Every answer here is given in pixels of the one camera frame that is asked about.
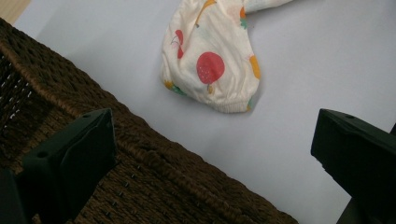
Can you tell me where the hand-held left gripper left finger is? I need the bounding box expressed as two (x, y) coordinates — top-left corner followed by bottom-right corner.
(21, 107), (118, 224)

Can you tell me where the cream fruit print baby garment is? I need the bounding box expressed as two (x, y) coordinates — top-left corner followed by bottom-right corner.
(160, 0), (295, 114)

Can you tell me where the brown woven basket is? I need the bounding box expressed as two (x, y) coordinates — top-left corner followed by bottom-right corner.
(0, 17), (299, 224)

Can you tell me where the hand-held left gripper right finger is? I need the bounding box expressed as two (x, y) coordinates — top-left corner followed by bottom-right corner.
(310, 108), (396, 224)

